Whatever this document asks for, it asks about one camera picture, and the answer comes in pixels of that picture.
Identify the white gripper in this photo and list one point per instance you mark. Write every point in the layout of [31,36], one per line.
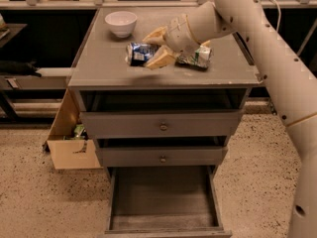
[178,34]

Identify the blue pepsi can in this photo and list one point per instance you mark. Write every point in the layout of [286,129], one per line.
[139,54]

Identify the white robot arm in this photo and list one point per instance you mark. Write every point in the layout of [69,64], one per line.
[291,85]

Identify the grey drawer cabinet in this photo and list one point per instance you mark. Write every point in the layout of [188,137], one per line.
[103,82]

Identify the grey top drawer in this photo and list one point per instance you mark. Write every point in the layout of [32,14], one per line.
[153,125]

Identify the grey middle drawer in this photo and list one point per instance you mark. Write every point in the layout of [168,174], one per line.
[154,152]

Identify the grey open bottom drawer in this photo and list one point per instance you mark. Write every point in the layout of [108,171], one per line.
[163,202]

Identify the green white chip bag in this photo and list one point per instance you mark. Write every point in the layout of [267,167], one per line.
[200,57]

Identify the yellow sponge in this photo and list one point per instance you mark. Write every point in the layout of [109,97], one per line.
[206,44]

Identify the white bowl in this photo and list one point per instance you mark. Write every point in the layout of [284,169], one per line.
[121,23]

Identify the green item in box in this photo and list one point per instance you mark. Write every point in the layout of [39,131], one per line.
[79,132]

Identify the black cloth on bench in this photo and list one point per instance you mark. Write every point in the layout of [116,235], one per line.
[18,68]

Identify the open cardboard box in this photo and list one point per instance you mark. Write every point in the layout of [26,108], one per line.
[68,152]

